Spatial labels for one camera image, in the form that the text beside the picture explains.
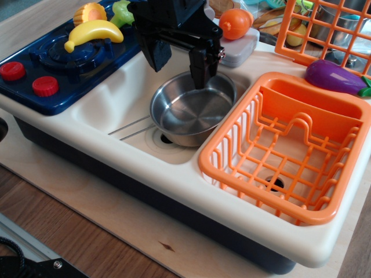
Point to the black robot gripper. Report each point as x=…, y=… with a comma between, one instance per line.
x=160, y=24

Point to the stainless steel pan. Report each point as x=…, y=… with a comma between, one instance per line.
x=186, y=116

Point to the cream toy sink unit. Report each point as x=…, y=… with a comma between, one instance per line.
x=168, y=176

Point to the orange plastic drying rack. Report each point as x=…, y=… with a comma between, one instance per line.
x=288, y=148

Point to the grey toy faucet base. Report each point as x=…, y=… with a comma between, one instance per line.
x=236, y=51

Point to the orange toy fruit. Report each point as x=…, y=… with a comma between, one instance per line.
x=235, y=23

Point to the green toy broccoli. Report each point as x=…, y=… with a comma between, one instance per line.
x=122, y=16

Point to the yellow toy banana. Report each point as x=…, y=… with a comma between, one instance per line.
x=93, y=30

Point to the yellow orange toy corn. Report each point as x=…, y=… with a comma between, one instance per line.
x=88, y=12

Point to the yellow toy lemon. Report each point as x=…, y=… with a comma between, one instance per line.
x=294, y=40

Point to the red stove knob right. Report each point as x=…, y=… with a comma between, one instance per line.
x=45, y=86

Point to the red stove knob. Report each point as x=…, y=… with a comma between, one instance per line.
x=12, y=71
x=45, y=86

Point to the blue toy stove top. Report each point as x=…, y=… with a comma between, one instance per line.
x=77, y=73

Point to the purple toy eggplant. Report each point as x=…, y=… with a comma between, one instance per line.
x=330, y=76

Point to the orange plastic grid basket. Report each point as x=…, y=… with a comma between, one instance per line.
x=342, y=27

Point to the red stove knob left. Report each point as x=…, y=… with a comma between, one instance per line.
x=12, y=71

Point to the black bracket with cable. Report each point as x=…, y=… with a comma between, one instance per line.
x=20, y=266

